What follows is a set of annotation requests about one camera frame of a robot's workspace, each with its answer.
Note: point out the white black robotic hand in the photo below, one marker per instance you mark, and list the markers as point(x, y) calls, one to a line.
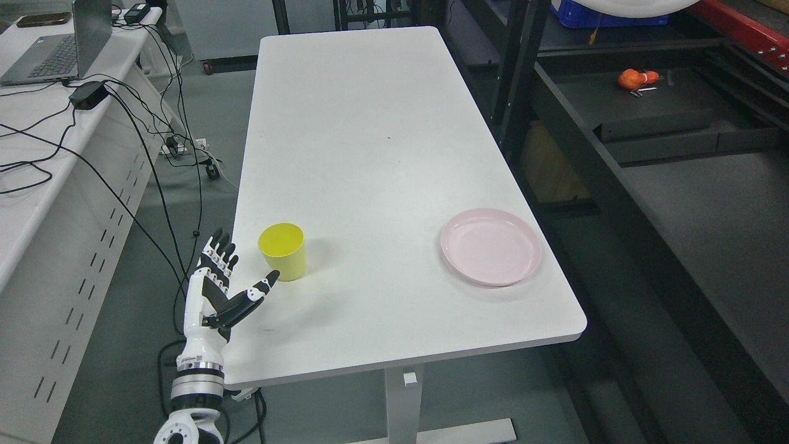
point(210, 313)

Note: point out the yellow plastic cup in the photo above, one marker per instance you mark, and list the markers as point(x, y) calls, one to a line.
point(283, 247)

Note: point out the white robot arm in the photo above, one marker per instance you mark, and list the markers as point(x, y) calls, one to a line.
point(196, 397)

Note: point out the black metal shelf rack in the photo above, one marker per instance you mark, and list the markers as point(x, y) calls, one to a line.
point(667, 204)

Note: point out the white perforated side desk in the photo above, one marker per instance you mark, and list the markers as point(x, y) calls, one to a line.
point(66, 214)

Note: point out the white standing desk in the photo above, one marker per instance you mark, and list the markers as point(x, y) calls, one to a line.
point(370, 141)

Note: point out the black power adapter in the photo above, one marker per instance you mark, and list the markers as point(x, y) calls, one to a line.
point(88, 95)

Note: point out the pink plastic plate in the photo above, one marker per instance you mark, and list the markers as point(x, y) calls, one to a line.
point(491, 247)

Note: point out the grey laptop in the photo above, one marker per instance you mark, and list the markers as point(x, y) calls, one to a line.
point(66, 56)

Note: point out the black smartphone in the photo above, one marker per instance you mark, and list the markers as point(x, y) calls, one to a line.
point(41, 20)

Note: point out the blue plastic crate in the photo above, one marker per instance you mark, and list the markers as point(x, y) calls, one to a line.
point(572, 14)

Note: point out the orange toy object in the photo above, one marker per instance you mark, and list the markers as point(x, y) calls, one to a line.
point(631, 79)

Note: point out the red metal beam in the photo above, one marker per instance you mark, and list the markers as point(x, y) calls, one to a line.
point(762, 41)

